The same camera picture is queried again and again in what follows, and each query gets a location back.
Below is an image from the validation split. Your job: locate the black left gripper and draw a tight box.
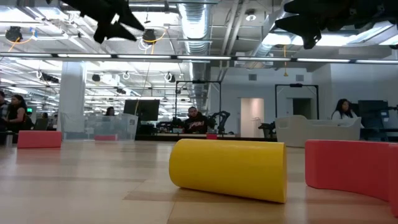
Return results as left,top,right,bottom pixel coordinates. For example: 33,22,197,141
46,0,146,42

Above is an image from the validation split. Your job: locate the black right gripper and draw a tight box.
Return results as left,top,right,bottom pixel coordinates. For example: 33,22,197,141
275,0,369,35

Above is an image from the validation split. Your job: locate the white building column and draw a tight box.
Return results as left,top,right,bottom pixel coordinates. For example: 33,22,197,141
57,60,87,132

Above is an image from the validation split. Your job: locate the overhead light bar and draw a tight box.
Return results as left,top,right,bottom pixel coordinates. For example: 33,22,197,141
0,52,398,65

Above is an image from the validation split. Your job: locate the black monitor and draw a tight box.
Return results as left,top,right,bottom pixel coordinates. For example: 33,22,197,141
123,99,161,122

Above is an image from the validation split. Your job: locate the clear plastic bin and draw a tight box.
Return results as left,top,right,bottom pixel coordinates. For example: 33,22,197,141
60,112,139,141

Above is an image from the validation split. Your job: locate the white door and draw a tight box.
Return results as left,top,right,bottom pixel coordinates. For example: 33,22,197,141
239,97,266,138

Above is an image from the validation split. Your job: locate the light grey plastic bin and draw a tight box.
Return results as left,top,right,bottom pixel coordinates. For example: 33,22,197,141
275,114,363,149

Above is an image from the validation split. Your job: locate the background work table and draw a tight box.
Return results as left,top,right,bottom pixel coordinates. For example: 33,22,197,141
136,133,277,142

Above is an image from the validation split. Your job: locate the dark blue cabinet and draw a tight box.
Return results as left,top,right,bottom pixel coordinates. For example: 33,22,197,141
357,100,398,141

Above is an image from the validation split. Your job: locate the red rectangular block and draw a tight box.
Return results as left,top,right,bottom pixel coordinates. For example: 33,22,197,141
17,130,63,149

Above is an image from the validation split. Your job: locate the red arch block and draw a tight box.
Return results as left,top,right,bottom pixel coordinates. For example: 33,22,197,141
304,139,398,218

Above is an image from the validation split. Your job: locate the yellow cylinder block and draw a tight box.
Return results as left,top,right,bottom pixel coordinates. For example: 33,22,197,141
169,138,287,205

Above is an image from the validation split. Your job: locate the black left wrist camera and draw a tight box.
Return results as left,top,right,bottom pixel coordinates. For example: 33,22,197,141
93,21,109,44

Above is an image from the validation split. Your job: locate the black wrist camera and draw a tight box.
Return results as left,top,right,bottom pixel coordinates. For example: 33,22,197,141
93,21,109,44
303,30,323,50

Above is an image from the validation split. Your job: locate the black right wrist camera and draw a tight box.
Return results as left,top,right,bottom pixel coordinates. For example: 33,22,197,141
303,30,323,50

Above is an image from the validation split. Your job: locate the black ceiling cable reel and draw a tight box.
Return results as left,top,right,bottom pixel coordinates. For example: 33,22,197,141
142,28,157,45
5,26,23,42

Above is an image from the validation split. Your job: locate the silver smooth ventilation duct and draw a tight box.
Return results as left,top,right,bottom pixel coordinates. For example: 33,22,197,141
250,0,315,58

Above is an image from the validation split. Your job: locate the black frame stand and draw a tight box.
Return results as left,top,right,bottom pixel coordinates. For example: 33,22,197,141
175,80,223,131
274,83,320,120

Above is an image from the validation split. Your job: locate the silver ribbed ventilation duct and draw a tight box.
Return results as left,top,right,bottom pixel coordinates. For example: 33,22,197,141
177,0,214,108

